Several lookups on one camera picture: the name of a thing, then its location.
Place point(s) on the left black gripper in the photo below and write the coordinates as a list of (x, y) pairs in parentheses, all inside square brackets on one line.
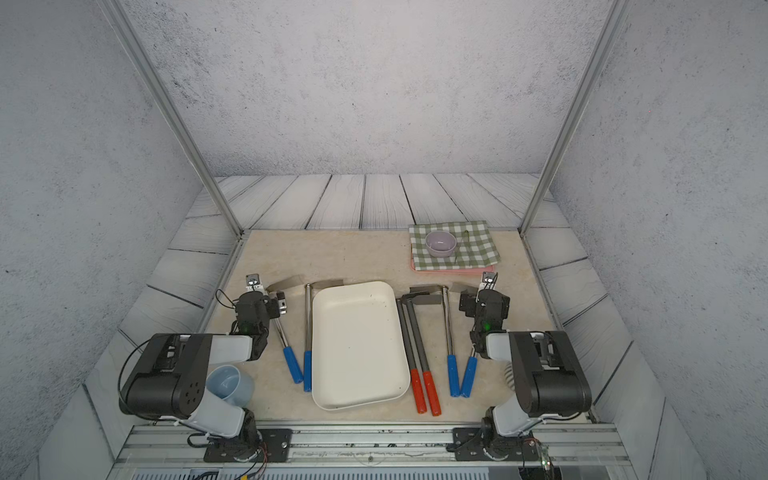
[(272, 306)]

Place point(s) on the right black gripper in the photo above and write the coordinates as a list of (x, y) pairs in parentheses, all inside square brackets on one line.
[(470, 301)]

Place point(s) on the white rectangular storage tray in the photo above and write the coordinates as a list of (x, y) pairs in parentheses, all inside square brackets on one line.
[(358, 353)]

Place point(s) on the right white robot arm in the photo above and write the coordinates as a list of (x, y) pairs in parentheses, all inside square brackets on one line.
[(549, 383)]

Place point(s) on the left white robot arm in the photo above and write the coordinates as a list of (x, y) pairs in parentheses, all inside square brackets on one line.
[(169, 379)]

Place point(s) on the pink tray under cloth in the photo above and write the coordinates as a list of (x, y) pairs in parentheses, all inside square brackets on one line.
[(470, 271)]

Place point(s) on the green checkered cloth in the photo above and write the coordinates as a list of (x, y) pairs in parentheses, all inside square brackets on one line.
[(476, 248)]

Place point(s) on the grey ribbed ceramic cup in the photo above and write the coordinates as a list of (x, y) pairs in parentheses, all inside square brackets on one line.
[(509, 376)]

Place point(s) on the light blue plastic cup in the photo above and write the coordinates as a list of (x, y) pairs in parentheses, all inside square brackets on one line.
[(232, 385)]

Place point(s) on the small lilac bowl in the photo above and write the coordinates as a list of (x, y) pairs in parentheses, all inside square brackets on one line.
[(440, 244)]

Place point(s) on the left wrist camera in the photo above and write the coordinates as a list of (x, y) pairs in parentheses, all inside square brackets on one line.
[(253, 283)]

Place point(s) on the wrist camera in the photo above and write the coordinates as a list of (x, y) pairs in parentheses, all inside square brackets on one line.
[(253, 283), (489, 281)]

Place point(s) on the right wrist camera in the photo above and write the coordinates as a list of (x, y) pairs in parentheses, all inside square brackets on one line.
[(489, 281)]

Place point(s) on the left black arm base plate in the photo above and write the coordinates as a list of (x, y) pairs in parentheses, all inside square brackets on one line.
[(246, 447)]

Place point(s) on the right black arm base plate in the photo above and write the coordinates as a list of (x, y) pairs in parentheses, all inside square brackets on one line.
[(495, 445)]

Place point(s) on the aluminium front rail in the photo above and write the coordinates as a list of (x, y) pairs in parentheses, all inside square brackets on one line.
[(299, 450)]

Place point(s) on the right aluminium frame post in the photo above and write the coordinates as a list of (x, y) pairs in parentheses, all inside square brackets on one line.
[(595, 65)]

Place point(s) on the aluminium frame post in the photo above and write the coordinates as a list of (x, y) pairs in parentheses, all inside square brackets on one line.
[(595, 65), (136, 53)]

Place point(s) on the left aluminium frame post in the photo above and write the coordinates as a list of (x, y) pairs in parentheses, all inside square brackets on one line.
[(136, 53)]

